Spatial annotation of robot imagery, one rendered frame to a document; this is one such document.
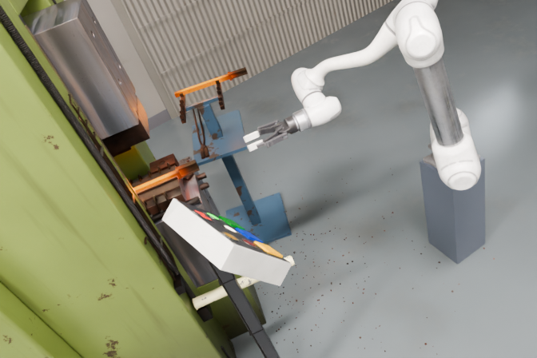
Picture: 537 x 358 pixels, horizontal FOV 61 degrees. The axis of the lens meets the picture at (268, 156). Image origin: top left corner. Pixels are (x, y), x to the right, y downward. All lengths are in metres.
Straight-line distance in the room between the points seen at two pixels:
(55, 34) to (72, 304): 0.91
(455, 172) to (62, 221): 1.39
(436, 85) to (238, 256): 0.91
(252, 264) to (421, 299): 1.30
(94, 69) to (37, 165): 0.36
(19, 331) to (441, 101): 1.61
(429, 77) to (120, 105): 1.06
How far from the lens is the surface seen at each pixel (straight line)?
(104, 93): 1.59
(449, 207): 2.29
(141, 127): 1.71
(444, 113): 1.77
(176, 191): 1.91
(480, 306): 2.46
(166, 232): 1.96
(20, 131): 1.37
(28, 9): 1.94
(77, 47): 1.54
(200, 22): 4.36
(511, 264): 2.61
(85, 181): 1.44
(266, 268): 1.40
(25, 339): 1.76
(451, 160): 1.88
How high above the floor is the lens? 2.08
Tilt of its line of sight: 36 degrees down
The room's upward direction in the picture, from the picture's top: 21 degrees counter-clockwise
